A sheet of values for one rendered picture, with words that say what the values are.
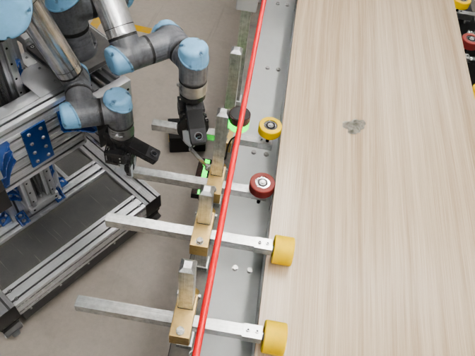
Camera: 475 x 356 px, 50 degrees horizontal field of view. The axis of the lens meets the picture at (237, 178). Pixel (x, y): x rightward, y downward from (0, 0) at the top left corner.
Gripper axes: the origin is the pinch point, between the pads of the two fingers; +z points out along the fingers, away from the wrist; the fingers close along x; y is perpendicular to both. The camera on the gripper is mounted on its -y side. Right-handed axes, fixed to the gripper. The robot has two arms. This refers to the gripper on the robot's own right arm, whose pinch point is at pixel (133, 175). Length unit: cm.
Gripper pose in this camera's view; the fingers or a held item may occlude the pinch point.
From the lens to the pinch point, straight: 169.8
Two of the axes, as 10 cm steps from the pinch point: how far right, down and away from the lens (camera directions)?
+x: -1.4, 7.8, -6.1
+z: -1.0, 6.1, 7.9
